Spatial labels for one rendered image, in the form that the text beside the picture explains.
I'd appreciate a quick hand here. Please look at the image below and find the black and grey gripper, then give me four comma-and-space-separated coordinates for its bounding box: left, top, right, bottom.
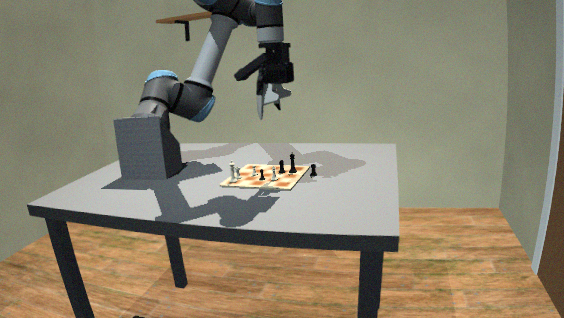
257, 42, 294, 119

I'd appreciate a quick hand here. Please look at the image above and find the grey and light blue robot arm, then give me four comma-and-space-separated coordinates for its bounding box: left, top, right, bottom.
130, 0, 284, 130

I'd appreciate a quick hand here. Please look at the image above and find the brown and cream chessboard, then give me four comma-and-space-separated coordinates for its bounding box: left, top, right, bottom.
220, 164, 310, 191

